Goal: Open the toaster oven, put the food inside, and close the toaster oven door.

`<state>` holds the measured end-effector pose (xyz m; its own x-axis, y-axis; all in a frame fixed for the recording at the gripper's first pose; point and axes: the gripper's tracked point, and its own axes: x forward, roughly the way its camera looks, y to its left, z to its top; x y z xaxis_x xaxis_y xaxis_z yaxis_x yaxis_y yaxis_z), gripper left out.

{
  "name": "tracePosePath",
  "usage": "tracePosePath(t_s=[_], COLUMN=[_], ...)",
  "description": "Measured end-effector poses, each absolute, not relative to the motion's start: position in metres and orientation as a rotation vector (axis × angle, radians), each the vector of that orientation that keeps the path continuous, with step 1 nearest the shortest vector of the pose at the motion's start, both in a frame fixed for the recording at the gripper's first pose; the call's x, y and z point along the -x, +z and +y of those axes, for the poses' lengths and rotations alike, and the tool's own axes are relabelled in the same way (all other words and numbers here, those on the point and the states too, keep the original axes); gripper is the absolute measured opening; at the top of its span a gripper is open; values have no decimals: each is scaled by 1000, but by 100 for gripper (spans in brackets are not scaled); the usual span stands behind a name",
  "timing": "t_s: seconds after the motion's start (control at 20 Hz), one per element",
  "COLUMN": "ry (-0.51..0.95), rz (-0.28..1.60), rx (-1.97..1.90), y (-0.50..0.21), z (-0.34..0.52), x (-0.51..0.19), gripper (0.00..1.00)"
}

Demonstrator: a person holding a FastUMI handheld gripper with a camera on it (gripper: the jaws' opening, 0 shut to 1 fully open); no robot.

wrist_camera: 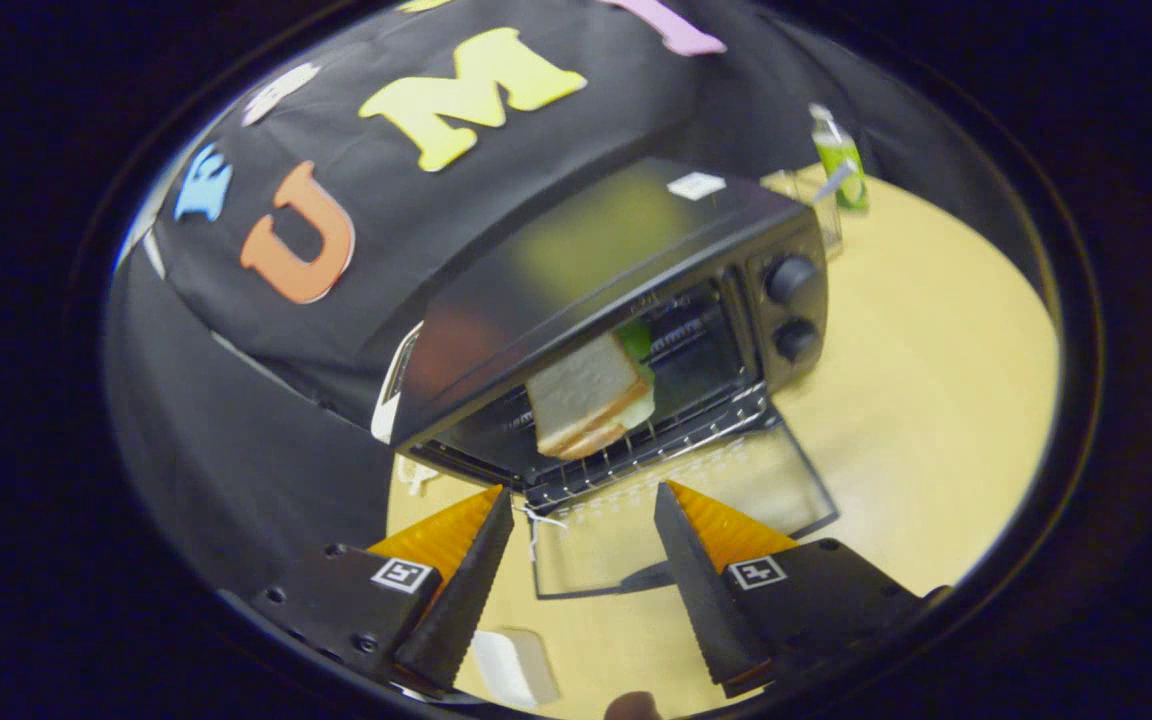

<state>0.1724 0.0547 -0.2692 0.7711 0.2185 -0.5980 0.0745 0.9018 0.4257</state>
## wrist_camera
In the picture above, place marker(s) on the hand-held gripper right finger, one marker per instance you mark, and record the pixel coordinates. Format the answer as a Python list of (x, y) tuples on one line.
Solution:
[(701, 590)]

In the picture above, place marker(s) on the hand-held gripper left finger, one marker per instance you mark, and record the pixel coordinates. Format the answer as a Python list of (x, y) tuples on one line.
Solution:
[(466, 590)]

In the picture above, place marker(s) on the white bread sandwich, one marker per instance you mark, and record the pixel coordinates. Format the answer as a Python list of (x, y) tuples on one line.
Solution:
[(586, 395)]

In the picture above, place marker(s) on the black toaster oven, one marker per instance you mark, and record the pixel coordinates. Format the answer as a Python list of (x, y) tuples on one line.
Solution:
[(586, 240)]

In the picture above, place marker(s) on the white rectangular dish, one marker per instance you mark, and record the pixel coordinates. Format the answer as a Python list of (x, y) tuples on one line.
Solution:
[(516, 665)]

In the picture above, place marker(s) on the small white dish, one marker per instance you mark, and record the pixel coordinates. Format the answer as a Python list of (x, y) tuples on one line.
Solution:
[(414, 472)]

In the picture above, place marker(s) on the clear glass container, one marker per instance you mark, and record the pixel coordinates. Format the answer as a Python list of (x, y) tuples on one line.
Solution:
[(826, 215)]

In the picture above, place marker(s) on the green label plastic bottle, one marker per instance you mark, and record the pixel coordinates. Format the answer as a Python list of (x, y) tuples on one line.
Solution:
[(841, 165)]

